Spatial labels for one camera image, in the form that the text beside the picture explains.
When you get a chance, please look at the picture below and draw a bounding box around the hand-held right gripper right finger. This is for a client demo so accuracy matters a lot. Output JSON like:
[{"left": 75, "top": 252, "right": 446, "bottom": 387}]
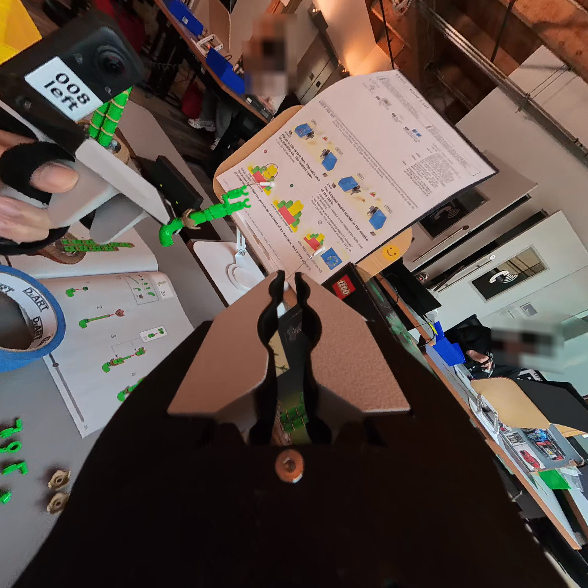
[{"left": 294, "top": 272, "right": 411, "bottom": 445}]

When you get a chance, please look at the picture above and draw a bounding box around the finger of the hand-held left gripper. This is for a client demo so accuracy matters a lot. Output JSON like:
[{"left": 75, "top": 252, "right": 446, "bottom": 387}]
[
  {"left": 75, "top": 137, "right": 172, "bottom": 224},
  {"left": 89, "top": 194, "right": 149, "bottom": 245}
]

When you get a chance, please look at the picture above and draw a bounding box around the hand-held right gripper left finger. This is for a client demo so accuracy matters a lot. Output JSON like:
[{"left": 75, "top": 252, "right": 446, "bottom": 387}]
[{"left": 167, "top": 270, "right": 286, "bottom": 445}]

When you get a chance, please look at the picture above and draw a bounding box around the green lego bamboo stalk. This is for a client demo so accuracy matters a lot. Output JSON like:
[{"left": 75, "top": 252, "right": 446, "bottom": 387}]
[{"left": 158, "top": 185, "right": 251, "bottom": 249}]

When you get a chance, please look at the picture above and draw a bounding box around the green lego bamboo model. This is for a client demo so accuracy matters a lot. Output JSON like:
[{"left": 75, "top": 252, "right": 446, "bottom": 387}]
[{"left": 85, "top": 85, "right": 135, "bottom": 164}]

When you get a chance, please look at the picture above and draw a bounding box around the black lego set box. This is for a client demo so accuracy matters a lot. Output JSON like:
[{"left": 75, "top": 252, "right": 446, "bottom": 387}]
[{"left": 269, "top": 262, "right": 442, "bottom": 445}]

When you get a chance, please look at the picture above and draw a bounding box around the lego instruction booklet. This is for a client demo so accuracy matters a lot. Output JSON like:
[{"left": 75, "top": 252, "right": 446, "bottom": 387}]
[{"left": 9, "top": 220, "right": 194, "bottom": 439}]

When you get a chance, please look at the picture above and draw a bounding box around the person's left hand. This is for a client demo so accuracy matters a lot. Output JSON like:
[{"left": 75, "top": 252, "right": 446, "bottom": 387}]
[{"left": 0, "top": 129, "right": 80, "bottom": 244}]

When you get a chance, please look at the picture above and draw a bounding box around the yellow plastic bin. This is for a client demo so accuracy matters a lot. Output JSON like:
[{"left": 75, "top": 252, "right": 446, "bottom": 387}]
[{"left": 0, "top": 0, "right": 43, "bottom": 65}]

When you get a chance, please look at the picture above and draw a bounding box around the white stand base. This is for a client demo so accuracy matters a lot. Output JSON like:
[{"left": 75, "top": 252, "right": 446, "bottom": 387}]
[{"left": 193, "top": 239, "right": 268, "bottom": 307}]

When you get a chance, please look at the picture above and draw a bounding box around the blue tape roll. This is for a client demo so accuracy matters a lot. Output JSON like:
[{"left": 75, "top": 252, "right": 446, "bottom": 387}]
[{"left": 0, "top": 264, "right": 68, "bottom": 374}]

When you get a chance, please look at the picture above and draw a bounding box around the black phone sign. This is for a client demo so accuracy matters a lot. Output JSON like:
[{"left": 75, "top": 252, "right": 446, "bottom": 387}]
[
  {"left": 418, "top": 188, "right": 490, "bottom": 240},
  {"left": 472, "top": 245, "right": 548, "bottom": 302}
]

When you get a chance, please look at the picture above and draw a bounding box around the printed instruction sheet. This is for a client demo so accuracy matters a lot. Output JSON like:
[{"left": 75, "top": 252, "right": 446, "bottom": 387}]
[{"left": 216, "top": 69, "right": 498, "bottom": 285}]

